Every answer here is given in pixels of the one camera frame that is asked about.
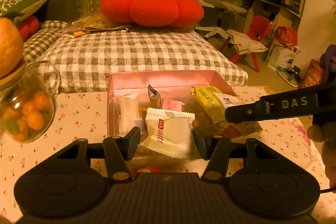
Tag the red tomato plush cushion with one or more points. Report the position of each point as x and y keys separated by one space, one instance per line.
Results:
x=153 y=13

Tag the pink silver cardboard box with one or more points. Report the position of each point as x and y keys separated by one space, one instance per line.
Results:
x=175 y=89

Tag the orange printed bag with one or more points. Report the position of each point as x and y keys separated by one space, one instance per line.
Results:
x=313 y=75

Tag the orange biscuit packet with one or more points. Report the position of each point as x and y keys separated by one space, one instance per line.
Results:
x=145 y=169

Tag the white red shopping bag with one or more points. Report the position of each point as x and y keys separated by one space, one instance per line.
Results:
x=284 y=49

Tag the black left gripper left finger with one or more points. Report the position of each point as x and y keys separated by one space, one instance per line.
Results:
x=117 y=150

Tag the silver blue foil packet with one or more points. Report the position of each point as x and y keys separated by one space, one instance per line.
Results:
x=154 y=97

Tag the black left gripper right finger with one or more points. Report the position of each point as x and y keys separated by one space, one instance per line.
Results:
x=215 y=149

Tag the grey checkered pillow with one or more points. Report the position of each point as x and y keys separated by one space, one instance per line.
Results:
x=85 y=63

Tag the green snowflake cushion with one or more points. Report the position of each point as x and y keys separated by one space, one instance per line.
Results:
x=19 y=10

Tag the yellow snack packet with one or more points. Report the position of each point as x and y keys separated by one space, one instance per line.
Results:
x=214 y=102

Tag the clear white rice cracker packet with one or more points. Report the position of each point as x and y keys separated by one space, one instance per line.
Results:
x=129 y=115

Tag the person right hand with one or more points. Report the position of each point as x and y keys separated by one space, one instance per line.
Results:
x=323 y=128

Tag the white cream snack packet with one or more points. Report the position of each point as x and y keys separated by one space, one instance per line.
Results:
x=170 y=133

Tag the red plastic child chair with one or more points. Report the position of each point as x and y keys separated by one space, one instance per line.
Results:
x=258 y=30

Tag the pink snack packet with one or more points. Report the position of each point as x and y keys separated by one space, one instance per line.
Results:
x=169 y=104

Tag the glass jar with kumquats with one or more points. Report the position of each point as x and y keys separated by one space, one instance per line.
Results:
x=27 y=100

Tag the small red plush cushion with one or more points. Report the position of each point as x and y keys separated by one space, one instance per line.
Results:
x=29 y=27

